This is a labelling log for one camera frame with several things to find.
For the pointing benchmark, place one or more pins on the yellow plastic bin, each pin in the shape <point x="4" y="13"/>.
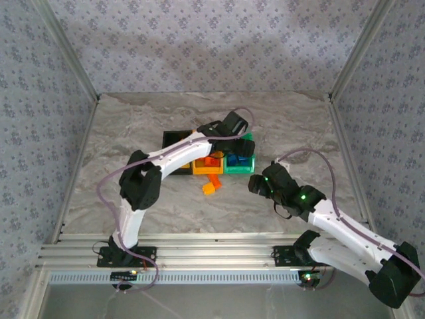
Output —
<point x="207" y="171"/>

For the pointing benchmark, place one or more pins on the green plastic bin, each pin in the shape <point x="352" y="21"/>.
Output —
<point x="239" y="170"/>

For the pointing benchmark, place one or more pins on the aluminium table side rail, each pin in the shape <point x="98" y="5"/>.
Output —
<point x="78" y="159"/>
<point x="345" y="149"/>

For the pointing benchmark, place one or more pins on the yellow lego brick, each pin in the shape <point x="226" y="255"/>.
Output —
<point x="209" y="189"/>
<point x="185" y="165"/>

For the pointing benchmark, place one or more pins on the small lit circuit board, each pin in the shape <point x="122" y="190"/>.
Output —
<point x="308" y="279"/>
<point x="123" y="276"/>

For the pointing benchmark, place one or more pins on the aluminium frame post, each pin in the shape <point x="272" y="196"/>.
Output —
<point x="362" y="46"/>
<point x="66" y="50"/>

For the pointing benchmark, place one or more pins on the black plastic bin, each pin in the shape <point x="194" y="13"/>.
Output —
<point x="172" y="138"/>

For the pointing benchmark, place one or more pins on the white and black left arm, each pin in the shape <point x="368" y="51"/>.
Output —
<point x="179" y="156"/>

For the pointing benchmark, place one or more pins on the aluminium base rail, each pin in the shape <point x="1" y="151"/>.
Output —
<point x="216" y="252"/>

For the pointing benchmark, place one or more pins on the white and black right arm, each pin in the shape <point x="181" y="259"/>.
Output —
<point x="348" y="232"/>

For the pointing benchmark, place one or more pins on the blue lego brick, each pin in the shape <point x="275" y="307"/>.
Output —
<point x="233" y="160"/>
<point x="245" y="159"/>

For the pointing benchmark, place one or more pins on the long orange lego brick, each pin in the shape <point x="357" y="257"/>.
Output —
<point x="218" y="155"/>

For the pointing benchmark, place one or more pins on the translucent orange lego brick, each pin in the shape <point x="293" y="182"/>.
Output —
<point x="210" y="161"/>

